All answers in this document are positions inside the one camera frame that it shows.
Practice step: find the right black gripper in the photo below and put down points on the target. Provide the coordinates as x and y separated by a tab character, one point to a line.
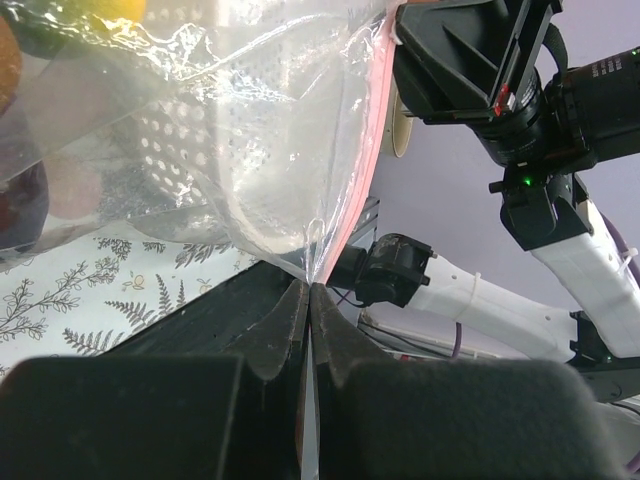
504	65

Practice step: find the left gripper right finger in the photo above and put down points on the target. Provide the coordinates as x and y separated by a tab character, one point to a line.
382	418

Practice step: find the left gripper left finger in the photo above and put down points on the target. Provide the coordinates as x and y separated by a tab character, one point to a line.
225	415

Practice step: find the clear zip top bag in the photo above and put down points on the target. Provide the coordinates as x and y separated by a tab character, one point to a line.
70	158

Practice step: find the yellow fruit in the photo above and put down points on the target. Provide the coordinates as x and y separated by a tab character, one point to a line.
133	10

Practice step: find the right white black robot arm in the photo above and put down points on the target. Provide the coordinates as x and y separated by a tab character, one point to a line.
492	225

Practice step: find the beige ceramic bowl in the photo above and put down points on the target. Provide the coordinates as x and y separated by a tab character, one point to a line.
398	128

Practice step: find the floral tablecloth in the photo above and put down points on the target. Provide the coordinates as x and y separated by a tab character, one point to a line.
91	295

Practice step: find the white perforated plastic basket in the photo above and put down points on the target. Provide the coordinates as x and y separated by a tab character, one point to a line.
239	146

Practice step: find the aluminium frame rail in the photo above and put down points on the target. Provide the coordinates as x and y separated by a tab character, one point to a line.
365	231

